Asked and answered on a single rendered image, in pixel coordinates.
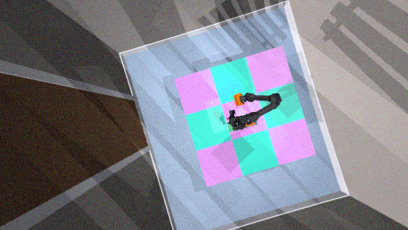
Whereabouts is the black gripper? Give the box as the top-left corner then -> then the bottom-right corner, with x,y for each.
227,110 -> 239,131

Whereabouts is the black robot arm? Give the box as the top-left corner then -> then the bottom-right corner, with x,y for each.
229,93 -> 282,130

